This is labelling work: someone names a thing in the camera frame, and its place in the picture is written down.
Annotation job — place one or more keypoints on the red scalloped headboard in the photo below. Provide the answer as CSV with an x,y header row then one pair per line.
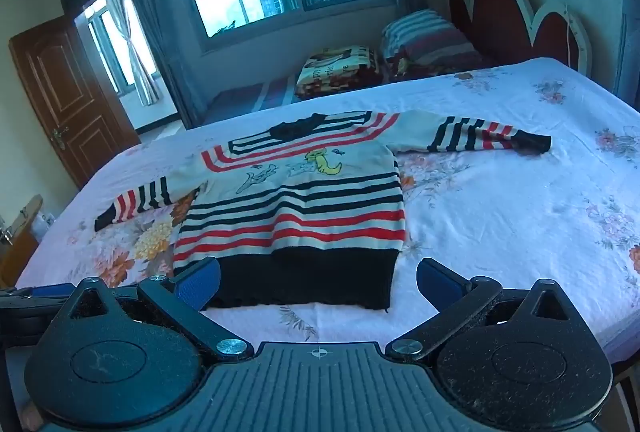
x,y
500,21

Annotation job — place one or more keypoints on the striped pillow stack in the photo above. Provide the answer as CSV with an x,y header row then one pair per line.
x,y
425,34

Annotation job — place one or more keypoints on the printed folded blanket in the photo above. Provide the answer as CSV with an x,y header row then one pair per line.
x,y
335,71

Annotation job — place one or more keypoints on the red floral blanket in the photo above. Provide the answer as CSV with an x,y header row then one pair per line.
x,y
440,63

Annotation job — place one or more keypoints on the balcony window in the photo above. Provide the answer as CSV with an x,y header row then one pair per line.
x,y
107,46

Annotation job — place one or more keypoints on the white tied curtain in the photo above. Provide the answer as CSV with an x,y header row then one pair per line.
x,y
135,61

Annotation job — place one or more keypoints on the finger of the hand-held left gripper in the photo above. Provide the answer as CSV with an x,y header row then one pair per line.
x,y
50,290

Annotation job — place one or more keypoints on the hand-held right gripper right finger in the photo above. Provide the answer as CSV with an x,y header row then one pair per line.
x,y
440,282

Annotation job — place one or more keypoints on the striped knit sweater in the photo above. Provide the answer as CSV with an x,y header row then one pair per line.
x,y
300,212

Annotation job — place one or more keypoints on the bed with striped sheet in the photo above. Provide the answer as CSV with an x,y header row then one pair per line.
x,y
260,96

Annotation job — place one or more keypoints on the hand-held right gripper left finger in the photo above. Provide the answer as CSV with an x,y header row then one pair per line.
x,y
200,284

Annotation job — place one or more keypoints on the bed with floral sheet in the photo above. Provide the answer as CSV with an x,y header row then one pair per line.
x,y
500,222

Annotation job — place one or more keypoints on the wooden nightstand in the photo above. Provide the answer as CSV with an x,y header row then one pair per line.
x,y
20,257

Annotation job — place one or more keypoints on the brown wooden door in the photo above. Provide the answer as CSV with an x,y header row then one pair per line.
x,y
65,86

